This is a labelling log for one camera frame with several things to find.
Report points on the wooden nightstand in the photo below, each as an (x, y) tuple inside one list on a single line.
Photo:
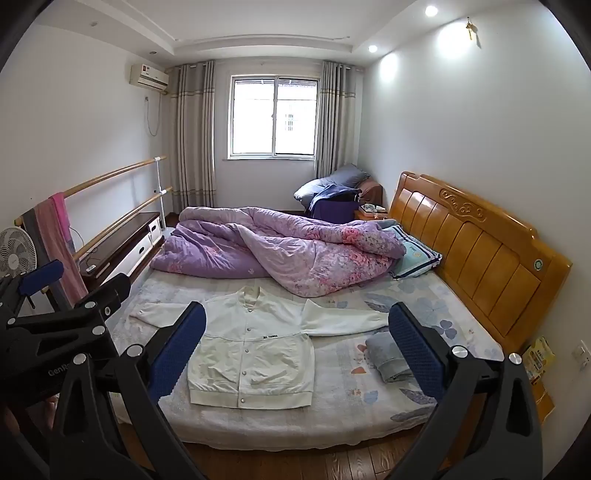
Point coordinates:
[(369, 216)]

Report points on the yellow packet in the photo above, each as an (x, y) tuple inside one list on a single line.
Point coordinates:
[(538, 357)]

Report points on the white air conditioner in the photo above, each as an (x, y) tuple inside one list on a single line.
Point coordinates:
[(147, 76)]

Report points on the white wall socket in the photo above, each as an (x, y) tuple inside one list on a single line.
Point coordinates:
[(581, 354)]

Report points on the white standing fan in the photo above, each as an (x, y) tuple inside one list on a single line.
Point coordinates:
[(14, 254)]

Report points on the wooden barre rail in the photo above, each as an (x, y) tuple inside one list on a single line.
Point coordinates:
[(134, 213), (106, 177)]

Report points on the pile of dark bedding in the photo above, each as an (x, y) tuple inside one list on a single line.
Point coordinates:
[(341, 177)]

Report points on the white button-up jacket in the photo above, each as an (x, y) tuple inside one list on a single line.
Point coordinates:
[(251, 350)]

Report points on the purple floral quilt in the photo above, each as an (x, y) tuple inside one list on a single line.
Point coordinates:
[(277, 249)]

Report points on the pink towel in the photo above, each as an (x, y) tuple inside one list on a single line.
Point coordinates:
[(64, 240)]

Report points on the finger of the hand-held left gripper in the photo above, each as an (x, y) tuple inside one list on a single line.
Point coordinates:
[(41, 277), (108, 290)]

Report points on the window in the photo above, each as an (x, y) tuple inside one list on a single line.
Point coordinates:
[(274, 115)]

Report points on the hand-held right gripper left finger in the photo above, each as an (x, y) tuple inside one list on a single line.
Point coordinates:
[(180, 350)]

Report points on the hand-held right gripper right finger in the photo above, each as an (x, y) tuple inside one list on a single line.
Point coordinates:
[(415, 355)]

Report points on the wooden headboard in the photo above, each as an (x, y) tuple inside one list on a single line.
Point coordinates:
[(485, 258)]

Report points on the dark wood low cabinet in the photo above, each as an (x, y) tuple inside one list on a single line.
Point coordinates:
[(120, 244)]

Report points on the brown cushion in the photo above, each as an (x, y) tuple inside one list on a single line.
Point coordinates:
[(373, 191)]

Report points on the grey towel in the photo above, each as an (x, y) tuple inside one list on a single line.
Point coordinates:
[(37, 230)]

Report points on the white barre post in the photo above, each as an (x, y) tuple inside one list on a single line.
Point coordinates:
[(160, 194)]

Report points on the gold wall ornament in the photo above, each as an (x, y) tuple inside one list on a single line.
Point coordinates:
[(471, 27)]

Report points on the folded grey cloth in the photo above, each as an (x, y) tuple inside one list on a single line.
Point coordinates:
[(385, 357)]

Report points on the dark purple blanket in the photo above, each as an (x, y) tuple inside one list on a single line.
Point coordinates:
[(332, 205)]

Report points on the bed with floral sheet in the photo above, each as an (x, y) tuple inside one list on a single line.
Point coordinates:
[(341, 378)]

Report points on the light blue striped pillow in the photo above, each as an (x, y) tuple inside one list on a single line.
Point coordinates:
[(418, 256)]

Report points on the grey striped curtain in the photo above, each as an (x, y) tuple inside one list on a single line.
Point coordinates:
[(334, 120), (194, 138)]

